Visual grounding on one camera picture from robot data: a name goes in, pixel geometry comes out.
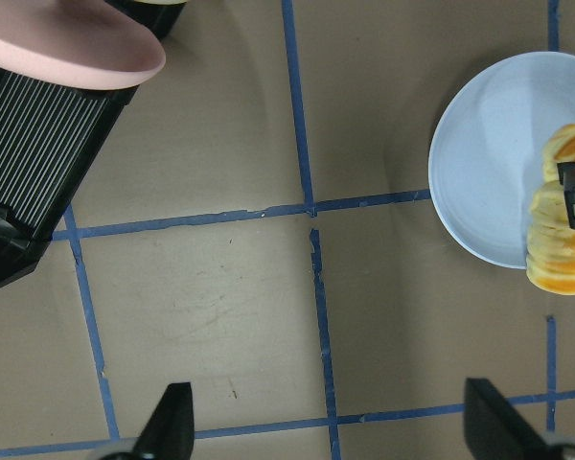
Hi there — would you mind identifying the pink plate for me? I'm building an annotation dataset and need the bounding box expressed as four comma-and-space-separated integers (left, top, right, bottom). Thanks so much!
0, 1, 166, 90

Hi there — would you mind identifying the cream plate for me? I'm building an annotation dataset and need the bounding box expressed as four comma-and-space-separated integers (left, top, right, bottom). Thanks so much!
137, 0, 188, 6

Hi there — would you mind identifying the light blue plate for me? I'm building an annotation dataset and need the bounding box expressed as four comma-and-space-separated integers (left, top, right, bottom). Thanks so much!
428, 52, 575, 269

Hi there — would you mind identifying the sliced orange bread loaf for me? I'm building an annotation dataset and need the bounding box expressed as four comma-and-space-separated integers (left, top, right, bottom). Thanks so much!
526, 124, 575, 295

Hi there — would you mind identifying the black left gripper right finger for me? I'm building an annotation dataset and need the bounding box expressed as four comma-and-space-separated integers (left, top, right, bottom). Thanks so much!
463, 378, 575, 459

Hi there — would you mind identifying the black dish rack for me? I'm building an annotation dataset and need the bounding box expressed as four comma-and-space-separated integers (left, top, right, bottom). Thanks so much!
0, 1, 184, 288

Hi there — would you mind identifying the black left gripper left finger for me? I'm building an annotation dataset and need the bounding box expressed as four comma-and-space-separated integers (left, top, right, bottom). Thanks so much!
130, 382, 195, 460

